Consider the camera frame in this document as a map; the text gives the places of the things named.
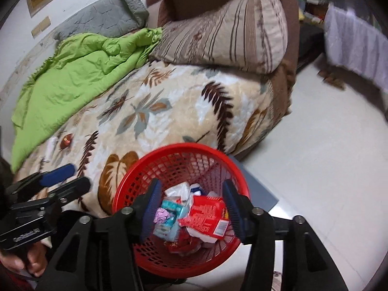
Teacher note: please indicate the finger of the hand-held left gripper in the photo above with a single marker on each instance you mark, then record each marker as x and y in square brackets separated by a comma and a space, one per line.
[72, 189]
[57, 174]

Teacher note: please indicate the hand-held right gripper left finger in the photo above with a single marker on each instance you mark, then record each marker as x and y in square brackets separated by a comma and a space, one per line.
[151, 209]

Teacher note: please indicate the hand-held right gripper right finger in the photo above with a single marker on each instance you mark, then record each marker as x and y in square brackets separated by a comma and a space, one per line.
[235, 212]

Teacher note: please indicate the pink wrapper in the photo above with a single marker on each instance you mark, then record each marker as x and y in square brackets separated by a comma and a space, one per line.
[163, 216]

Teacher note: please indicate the red white snack bag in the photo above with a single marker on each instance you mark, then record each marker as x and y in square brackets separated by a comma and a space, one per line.
[206, 215]

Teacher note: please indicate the red plastic basket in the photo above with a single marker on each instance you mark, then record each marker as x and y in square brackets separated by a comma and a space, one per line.
[182, 163]

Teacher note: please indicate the person's left hand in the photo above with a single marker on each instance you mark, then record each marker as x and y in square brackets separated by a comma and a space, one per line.
[33, 257]

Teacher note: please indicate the white plastic bottle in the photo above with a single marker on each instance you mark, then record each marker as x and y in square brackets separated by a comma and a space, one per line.
[51, 147]

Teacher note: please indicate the dark red wrapper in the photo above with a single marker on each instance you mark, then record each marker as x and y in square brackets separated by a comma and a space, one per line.
[66, 141]

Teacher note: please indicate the grey flat board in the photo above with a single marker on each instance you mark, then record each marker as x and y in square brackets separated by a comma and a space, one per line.
[260, 188]

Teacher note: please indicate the green quilt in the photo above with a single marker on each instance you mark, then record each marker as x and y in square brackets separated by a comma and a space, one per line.
[75, 75]

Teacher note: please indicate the leaf printed blanket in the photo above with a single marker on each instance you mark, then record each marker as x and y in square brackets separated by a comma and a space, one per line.
[182, 103]

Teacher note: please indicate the grey quilted pillow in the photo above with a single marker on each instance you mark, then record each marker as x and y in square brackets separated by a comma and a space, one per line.
[100, 18]

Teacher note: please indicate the brown slipper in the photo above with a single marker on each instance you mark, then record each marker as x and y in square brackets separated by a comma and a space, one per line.
[333, 81]

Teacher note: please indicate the striped cushion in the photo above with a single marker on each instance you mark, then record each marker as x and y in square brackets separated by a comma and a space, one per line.
[218, 36]

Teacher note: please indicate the white lace cloth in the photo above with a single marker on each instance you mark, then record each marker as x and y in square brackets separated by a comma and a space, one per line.
[354, 45]

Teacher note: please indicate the dark cluttered shelf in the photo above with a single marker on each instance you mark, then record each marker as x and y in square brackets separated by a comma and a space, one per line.
[312, 15]

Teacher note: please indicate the small wall plaque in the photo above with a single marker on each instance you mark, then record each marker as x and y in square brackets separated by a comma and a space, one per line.
[41, 26]

